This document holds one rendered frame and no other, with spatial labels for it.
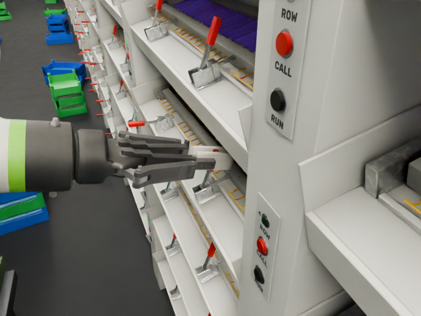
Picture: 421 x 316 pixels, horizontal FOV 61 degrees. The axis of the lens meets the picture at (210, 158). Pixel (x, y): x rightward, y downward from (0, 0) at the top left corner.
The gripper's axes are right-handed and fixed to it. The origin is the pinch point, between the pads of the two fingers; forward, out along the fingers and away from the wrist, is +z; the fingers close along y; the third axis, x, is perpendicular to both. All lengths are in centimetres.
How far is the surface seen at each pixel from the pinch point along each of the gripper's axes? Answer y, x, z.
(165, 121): -25.6, -5.3, 0.7
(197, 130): -16.0, -2.7, 4.2
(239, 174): 1.5, -2.2, 5.3
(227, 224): 7.9, -7.2, 1.3
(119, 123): -112, -45, 9
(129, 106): -86, -26, 7
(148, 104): -40.8, -7.2, 0.8
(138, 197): -80, -66, 15
